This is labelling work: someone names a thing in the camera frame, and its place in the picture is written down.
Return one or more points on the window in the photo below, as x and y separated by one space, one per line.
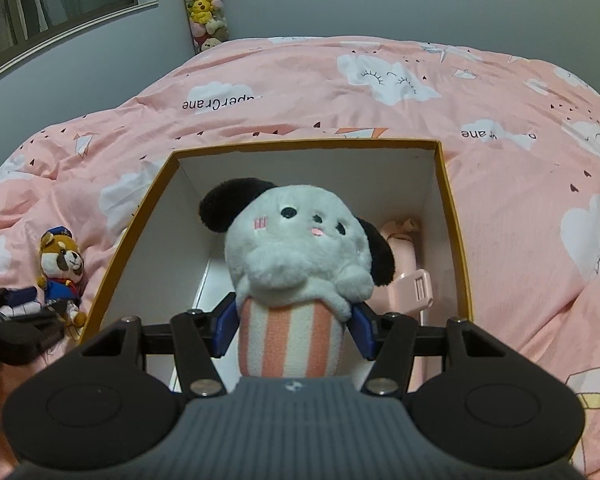
55 5

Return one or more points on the pink cloud print blanket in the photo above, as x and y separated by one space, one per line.
505 185

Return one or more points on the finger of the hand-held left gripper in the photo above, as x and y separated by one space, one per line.
30 337
22 300

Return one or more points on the white cardboard box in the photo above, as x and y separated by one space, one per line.
300 170

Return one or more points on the clear tube of plush toys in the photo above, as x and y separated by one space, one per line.
205 5

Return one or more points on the white striped plush dog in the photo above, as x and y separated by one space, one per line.
290 260

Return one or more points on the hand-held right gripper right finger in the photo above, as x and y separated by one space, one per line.
361 330

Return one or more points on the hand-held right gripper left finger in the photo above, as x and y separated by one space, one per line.
226 327

